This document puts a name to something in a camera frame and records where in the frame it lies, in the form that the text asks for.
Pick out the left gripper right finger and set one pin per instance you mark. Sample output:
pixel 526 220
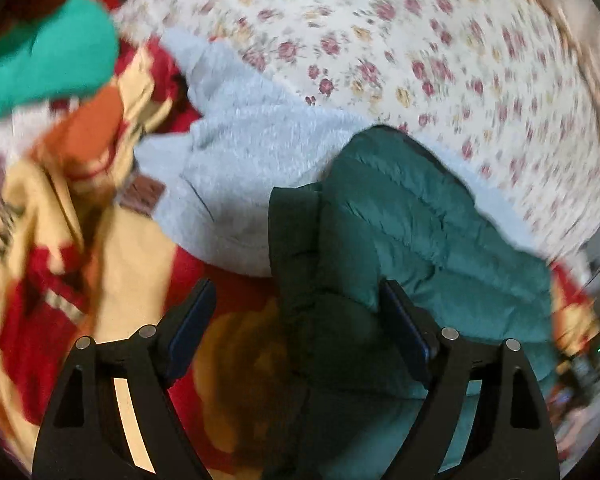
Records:
pixel 511 436

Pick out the floral white bed sheet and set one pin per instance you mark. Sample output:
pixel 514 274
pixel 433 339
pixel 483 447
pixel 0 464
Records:
pixel 491 80

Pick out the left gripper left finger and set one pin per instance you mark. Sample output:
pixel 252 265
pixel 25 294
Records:
pixel 111 416

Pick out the teal green garment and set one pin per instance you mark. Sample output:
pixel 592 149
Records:
pixel 70 52

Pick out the orange red checkered blanket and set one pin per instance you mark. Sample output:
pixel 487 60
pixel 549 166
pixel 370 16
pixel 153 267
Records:
pixel 81 255

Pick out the dark green puffer jacket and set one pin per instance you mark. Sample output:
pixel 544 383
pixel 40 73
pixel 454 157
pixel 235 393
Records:
pixel 387 209

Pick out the light blue fleece garment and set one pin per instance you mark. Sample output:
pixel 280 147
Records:
pixel 252 137

